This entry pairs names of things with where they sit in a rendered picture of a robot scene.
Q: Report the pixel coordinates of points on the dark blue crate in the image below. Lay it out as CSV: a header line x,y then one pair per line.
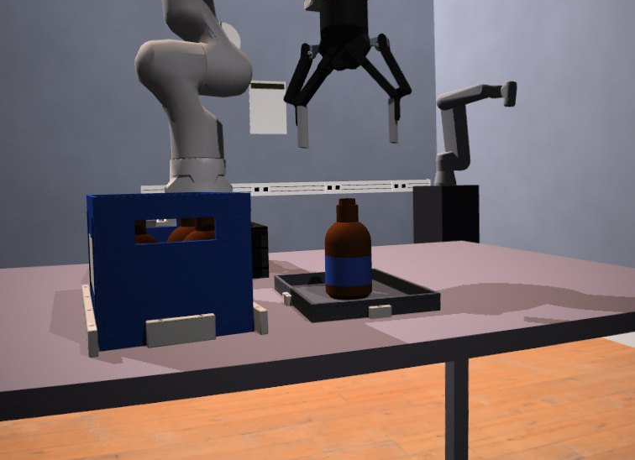
x,y
134,283

